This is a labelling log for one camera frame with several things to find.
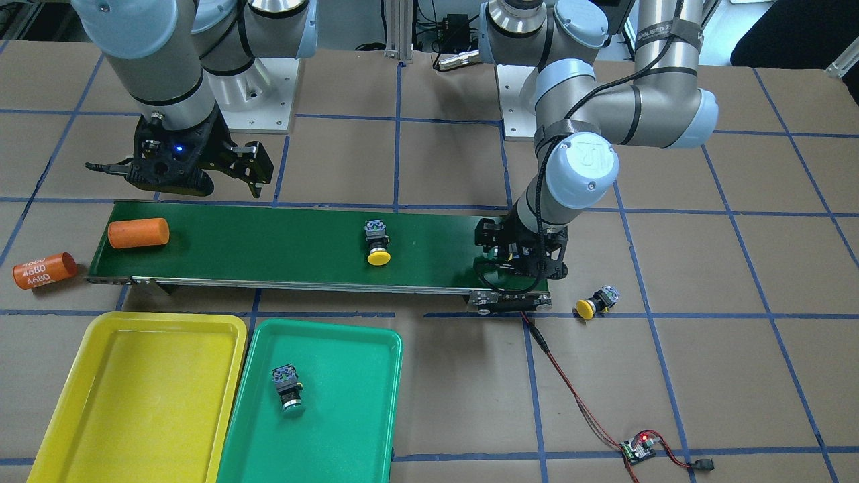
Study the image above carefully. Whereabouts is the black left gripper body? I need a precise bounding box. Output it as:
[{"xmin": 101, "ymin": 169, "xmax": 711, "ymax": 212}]
[{"xmin": 474, "ymin": 217, "xmax": 570, "ymax": 282}]

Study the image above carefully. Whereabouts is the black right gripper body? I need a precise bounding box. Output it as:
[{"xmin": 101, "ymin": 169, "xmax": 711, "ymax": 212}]
[{"xmin": 125, "ymin": 107, "xmax": 274, "ymax": 198}]

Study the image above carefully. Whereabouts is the plain orange cylinder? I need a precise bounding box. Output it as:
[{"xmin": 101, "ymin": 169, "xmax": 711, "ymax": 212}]
[{"xmin": 107, "ymin": 217, "xmax": 170, "ymax": 250}]

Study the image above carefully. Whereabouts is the yellow push button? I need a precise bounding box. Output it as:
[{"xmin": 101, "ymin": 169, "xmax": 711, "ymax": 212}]
[
  {"xmin": 576, "ymin": 285, "xmax": 619, "ymax": 321},
  {"xmin": 364, "ymin": 219, "xmax": 391, "ymax": 266}
]

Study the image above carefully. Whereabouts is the orange cylinder with numbers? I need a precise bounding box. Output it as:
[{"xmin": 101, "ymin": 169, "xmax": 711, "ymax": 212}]
[{"xmin": 13, "ymin": 252, "xmax": 78, "ymax": 290}]

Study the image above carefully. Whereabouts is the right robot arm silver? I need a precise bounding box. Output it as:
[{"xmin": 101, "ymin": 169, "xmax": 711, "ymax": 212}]
[{"xmin": 72, "ymin": 1, "xmax": 318, "ymax": 198}]

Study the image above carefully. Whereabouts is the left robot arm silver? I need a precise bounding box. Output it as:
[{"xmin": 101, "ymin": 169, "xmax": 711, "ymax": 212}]
[{"xmin": 474, "ymin": 1, "xmax": 719, "ymax": 282}]

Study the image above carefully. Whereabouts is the green conveyor belt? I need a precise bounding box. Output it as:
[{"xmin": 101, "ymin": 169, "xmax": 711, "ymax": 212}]
[{"xmin": 87, "ymin": 201, "xmax": 552, "ymax": 314}]

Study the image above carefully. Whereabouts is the green plastic tray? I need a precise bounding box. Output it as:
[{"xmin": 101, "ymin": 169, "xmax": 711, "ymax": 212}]
[{"xmin": 217, "ymin": 319, "xmax": 403, "ymax": 482}]

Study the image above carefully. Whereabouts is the yellow plastic tray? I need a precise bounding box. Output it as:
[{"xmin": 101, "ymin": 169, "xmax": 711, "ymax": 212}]
[{"xmin": 28, "ymin": 311, "xmax": 248, "ymax": 482}]

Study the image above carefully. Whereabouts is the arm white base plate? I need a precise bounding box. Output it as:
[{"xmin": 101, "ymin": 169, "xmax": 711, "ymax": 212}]
[
  {"xmin": 496, "ymin": 65, "xmax": 538, "ymax": 141},
  {"xmin": 206, "ymin": 58, "xmax": 303, "ymax": 134}
]

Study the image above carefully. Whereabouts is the red black power cable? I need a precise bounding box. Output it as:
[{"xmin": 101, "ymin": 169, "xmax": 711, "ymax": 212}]
[{"xmin": 520, "ymin": 311, "xmax": 715, "ymax": 472}]

